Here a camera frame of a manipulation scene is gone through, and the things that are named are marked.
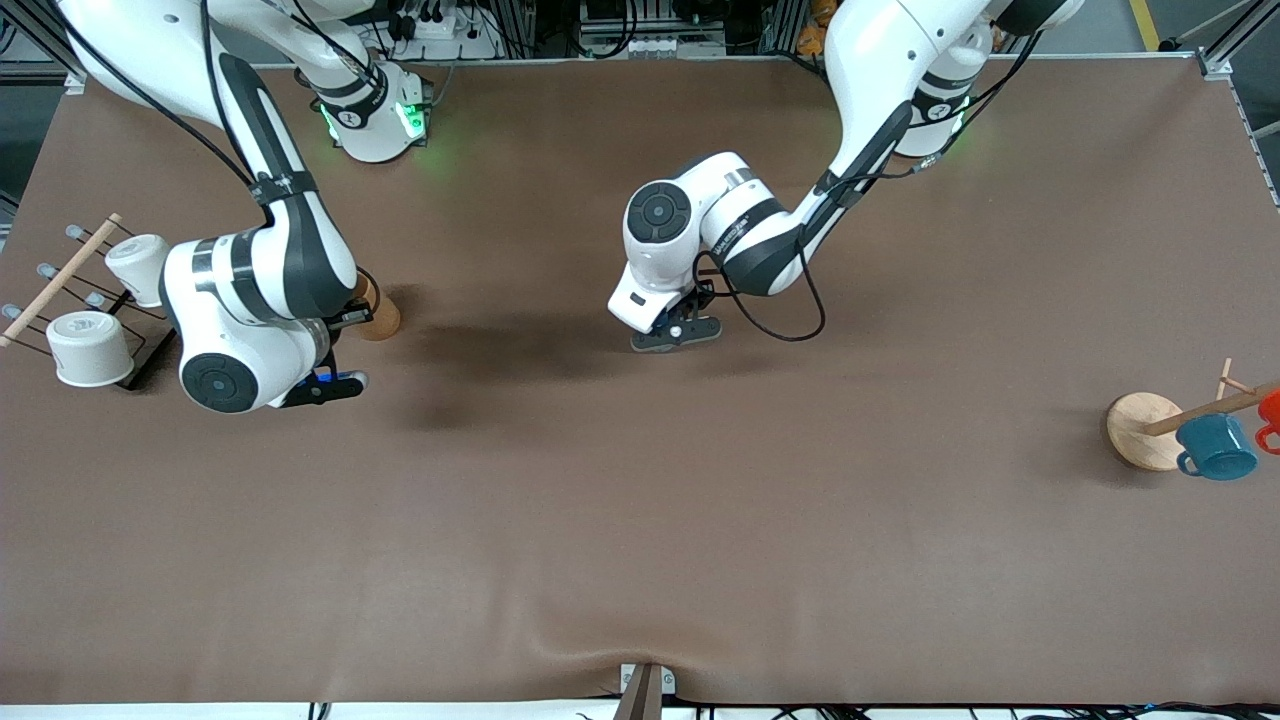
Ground brown cardboard tube cup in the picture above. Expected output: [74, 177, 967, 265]
[352, 272, 402, 342]

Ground white paper cup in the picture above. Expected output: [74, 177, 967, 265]
[45, 310, 136, 389]
[104, 234, 171, 309]

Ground brown table cover mat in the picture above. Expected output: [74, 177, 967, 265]
[0, 58, 1280, 706]

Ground white terminal block strip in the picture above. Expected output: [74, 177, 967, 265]
[580, 38, 726, 59]

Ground pile of orange bread rolls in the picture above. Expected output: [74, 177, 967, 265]
[797, 0, 836, 56]

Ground white power strip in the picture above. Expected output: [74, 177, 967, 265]
[385, 8, 501, 61]

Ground wooden mug tree stand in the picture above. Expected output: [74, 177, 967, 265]
[1106, 358, 1280, 472]

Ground teal enamel mug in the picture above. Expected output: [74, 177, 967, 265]
[1175, 412, 1260, 482]

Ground black wire cup rack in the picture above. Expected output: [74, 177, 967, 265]
[0, 213, 181, 392]

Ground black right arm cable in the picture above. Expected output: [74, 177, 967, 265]
[55, 0, 301, 216]

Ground aluminium frame profile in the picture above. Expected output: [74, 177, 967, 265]
[1195, 0, 1280, 81]

